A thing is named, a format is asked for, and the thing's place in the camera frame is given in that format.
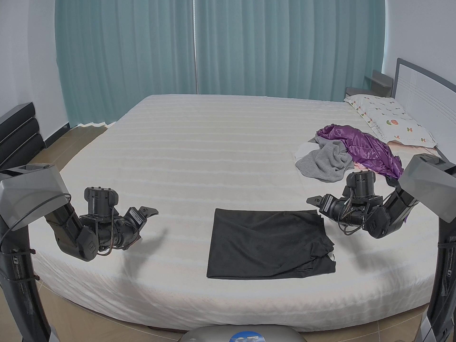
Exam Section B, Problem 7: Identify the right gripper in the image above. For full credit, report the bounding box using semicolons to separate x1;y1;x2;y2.
307;195;341;221

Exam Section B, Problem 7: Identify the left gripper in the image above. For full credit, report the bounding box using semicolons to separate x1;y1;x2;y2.
126;207;159;233

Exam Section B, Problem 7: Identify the black T-shirt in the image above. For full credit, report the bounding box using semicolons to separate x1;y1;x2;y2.
207;209;336;280

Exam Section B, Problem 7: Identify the bed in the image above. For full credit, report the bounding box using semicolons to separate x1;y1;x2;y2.
27;57;456;332

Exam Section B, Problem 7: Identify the grey garment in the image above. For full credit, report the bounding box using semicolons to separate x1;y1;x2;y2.
295;137;353;183

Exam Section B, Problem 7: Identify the white garment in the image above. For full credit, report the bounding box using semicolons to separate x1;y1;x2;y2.
294;142;318;161

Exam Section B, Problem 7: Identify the purple garment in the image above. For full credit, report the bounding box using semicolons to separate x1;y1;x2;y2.
316;123;409;224

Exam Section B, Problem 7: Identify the white printed pillow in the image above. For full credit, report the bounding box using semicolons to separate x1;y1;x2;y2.
344;94;438;147

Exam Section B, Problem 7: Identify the grey bedside table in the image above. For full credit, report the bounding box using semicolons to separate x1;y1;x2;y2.
345;70;393;99

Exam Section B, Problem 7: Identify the black chest of drawers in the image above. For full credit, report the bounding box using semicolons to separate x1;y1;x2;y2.
0;102;45;170

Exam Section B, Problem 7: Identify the blue-green curtain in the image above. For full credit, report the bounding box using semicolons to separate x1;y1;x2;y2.
53;0;198;129
194;0;387;100

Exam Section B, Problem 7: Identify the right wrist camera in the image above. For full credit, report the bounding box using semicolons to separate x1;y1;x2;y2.
346;171;377;199

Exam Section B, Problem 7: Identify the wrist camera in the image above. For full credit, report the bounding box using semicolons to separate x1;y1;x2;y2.
84;187;119;217
346;171;377;199

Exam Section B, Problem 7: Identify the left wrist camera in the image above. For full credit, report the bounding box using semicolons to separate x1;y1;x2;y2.
84;187;119;217

